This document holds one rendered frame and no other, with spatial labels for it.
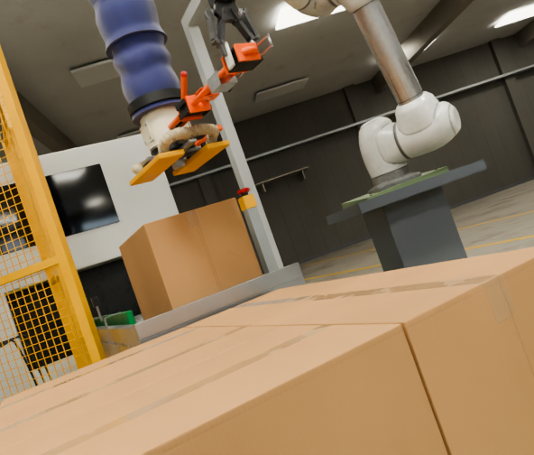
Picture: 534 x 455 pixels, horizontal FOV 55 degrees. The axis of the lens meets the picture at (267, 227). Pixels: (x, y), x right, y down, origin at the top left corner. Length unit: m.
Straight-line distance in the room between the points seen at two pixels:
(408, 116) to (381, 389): 1.37
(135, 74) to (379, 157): 0.97
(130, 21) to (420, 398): 1.66
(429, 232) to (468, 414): 1.25
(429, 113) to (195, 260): 1.03
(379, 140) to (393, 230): 0.35
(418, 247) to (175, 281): 0.93
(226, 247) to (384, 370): 1.40
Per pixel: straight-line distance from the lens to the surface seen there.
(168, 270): 2.01
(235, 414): 0.67
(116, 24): 2.08
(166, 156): 1.81
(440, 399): 0.84
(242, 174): 5.27
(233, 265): 2.09
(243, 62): 1.50
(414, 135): 2.01
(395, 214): 2.01
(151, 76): 1.99
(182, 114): 1.79
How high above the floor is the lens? 0.72
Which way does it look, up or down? 2 degrees up
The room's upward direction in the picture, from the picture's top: 19 degrees counter-clockwise
